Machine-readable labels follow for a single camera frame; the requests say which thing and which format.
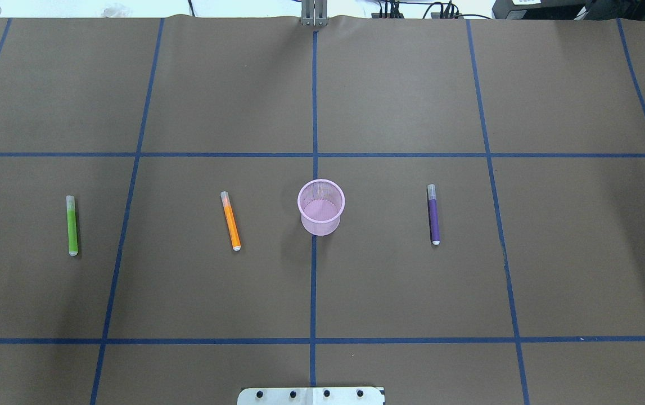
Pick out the aluminium frame post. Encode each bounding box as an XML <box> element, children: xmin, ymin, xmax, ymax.
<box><xmin>299</xmin><ymin>0</ymin><xmax>329</xmax><ymax>26</ymax></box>

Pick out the green marker pen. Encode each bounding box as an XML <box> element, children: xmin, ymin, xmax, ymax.
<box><xmin>66</xmin><ymin>195</ymin><xmax>79</xmax><ymax>257</ymax></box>

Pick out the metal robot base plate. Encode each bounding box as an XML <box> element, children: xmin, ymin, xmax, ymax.
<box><xmin>237</xmin><ymin>386</ymin><xmax>386</xmax><ymax>404</ymax></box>

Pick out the pink mesh pen holder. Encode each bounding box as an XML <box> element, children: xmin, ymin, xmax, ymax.
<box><xmin>296</xmin><ymin>179</ymin><xmax>346</xmax><ymax>236</ymax></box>

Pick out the purple marker pen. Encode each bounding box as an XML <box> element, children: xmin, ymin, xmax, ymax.
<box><xmin>427</xmin><ymin>184</ymin><xmax>441</xmax><ymax>246</ymax></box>

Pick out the orange marker pen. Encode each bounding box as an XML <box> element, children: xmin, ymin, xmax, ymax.
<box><xmin>220</xmin><ymin>191</ymin><xmax>242</xmax><ymax>251</ymax></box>

